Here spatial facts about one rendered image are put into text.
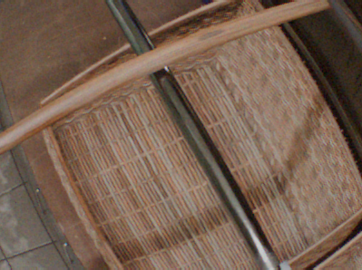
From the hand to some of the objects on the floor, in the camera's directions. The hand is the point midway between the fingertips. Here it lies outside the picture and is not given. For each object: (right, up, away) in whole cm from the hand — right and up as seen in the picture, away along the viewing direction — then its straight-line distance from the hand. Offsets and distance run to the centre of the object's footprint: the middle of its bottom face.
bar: (+72, -92, +118) cm, 166 cm away
